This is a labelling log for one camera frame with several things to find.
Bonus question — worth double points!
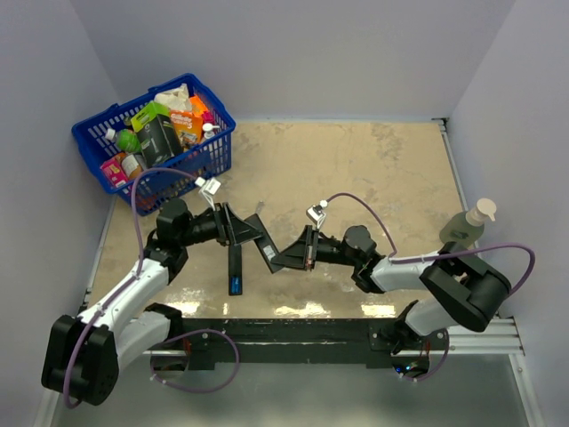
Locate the black remote control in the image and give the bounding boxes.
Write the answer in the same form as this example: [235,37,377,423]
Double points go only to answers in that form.
[228,246,243,287]
[245,213,283,274]

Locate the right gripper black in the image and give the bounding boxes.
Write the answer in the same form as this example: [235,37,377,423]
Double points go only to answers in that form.
[272,225,360,271]

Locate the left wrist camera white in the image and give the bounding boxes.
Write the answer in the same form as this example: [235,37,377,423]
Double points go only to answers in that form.
[195,177,221,209]

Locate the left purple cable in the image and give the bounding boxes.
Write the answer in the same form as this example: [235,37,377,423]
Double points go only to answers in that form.
[62,167,199,409]

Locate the pink box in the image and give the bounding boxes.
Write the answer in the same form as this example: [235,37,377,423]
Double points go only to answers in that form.
[100,157,129,188]

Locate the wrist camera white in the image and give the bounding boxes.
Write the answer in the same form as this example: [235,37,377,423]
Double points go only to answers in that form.
[306,199,328,230]
[195,177,221,209]

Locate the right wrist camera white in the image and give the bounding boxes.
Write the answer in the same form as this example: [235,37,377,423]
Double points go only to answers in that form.
[306,199,328,230]

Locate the green liquid soap pump bottle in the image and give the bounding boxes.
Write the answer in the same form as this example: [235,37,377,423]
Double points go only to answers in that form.
[439,198,497,248]

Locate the aluminium frame rail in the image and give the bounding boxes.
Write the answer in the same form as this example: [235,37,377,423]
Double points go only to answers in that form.
[449,318,524,355]

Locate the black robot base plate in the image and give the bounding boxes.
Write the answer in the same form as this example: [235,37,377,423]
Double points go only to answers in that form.
[150,306,449,370]

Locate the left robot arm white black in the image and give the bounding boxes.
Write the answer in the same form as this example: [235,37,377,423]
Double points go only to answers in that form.
[41,198,263,407]

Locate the purple cable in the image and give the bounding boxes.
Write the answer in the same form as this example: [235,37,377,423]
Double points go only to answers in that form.
[324,192,536,297]
[62,167,199,409]

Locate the crumpled beige paper bag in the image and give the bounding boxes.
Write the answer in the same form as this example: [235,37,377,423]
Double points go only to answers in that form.
[154,83,193,112]

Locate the green black razor box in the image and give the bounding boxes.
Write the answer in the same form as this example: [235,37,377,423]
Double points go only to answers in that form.
[132,101,183,167]

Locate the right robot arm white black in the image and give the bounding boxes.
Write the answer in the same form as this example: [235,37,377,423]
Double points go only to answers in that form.
[271,225,511,350]

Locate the blue plastic shopping basket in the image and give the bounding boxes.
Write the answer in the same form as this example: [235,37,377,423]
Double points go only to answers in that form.
[71,73,236,216]

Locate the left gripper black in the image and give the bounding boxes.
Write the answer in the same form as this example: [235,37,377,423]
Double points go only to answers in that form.
[179,202,263,247]

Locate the orange Gillette razor pack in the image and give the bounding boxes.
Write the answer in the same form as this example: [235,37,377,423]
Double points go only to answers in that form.
[170,110,204,150]

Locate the green bottle white cap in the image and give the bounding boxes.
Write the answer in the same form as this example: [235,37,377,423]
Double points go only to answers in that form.
[105,128,140,153]

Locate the orange pill bottle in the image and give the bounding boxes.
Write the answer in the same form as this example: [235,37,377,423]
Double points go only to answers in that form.
[121,153,144,181]

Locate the white pump bottle in basket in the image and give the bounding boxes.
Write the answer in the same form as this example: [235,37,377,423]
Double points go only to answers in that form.
[202,123,220,141]

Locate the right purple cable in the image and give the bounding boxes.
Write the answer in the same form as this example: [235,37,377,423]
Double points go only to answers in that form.
[324,192,536,297]

